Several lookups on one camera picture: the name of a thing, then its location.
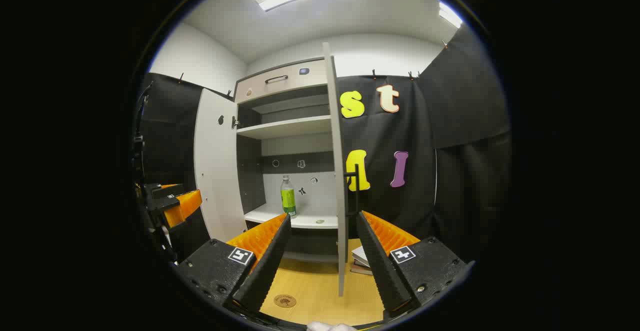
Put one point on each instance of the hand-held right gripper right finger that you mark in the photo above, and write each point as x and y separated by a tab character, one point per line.
382	271

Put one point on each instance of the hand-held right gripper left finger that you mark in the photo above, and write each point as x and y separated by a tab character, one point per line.
267	271

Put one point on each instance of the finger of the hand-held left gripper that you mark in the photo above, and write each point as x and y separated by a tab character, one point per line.
162	190
182	206

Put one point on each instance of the round brown coaster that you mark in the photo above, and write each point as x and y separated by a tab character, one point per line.
285	301

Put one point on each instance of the grey cabinet door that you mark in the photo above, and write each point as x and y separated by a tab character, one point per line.
215	171
337	171

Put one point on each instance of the green label bottle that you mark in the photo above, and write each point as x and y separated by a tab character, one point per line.
288	203

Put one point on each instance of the grey cabinet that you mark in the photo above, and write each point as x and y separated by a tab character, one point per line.
250	181

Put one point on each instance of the metal door hinge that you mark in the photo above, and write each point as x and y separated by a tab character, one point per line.
235	122

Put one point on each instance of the white cabinet shelf board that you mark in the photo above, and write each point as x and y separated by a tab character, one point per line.
290	127

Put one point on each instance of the beige cabinet drawer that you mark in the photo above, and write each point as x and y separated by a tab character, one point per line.
300	83

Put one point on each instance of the brown book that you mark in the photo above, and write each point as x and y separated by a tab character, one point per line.
361	270

